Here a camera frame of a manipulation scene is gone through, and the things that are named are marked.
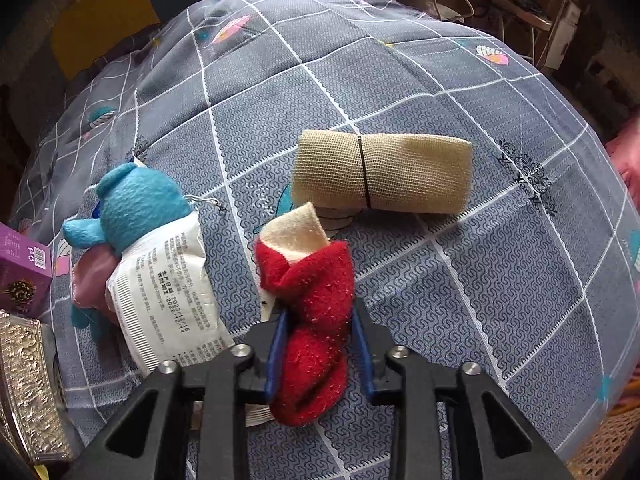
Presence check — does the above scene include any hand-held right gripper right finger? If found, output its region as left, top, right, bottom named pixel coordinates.
left=350, top=297, right=576, bottom=480

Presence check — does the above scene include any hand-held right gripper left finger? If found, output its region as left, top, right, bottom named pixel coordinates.
left=65, top=310, right=291, bottom=480

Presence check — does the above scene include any red fuzzy sock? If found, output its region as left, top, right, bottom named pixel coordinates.
left=252, top=202, right=357, bottom=428

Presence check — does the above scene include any white wipes packet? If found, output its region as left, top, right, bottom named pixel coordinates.
left=104, top=209, right=237, bottom=380

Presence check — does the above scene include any beige bandage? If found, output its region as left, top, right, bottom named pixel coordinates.
left=291, top=129, right=474, bottom=215

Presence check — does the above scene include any pink satin cloth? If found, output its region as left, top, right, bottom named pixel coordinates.
left=70, top=247, right=124, bottom=320

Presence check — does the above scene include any teal plush toy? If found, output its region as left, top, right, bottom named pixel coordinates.
left=61, top=162, right=195, bottom=345

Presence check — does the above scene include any ornate gold tissue box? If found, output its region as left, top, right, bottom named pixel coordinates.
left=0, top=309, right=74, bottom=464

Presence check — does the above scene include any wicker basket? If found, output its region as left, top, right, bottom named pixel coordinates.
left=564, top=404, right=640, bottom=480

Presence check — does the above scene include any purple gift box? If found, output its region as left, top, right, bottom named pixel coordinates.
left=0, top=222, right=54, bottom=319

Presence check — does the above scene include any small folding table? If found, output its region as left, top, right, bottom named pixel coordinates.
left=477, top=0, right=557, bottom=32

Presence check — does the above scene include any grey yellow blue headboard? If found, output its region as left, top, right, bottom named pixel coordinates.
left=49, top=0, right=162, bottom=70

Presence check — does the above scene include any white cable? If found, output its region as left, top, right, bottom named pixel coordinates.
left=433, top=0, right=477, bottom=24

